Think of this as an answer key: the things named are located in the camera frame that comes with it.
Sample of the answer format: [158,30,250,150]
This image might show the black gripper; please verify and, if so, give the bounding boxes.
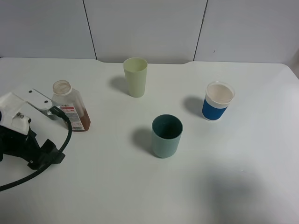
[0,119,65,170]

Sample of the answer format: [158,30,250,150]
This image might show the clear plastic drink bottle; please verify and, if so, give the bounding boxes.
[52,80,91,132]

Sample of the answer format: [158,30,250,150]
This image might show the teal green plastic cup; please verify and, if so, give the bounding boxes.
[151,114,183,158]

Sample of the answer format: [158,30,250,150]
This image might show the pale yellow plastic cup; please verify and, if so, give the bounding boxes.
[123,57,148,98]

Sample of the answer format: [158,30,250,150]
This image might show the blue white paper cup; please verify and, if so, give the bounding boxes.
[202,81,235,121]

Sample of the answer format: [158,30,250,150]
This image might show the black braided cable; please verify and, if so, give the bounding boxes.
[0,106,72,192]

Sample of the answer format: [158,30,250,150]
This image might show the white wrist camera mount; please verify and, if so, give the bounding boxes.
[0,88,54,135]

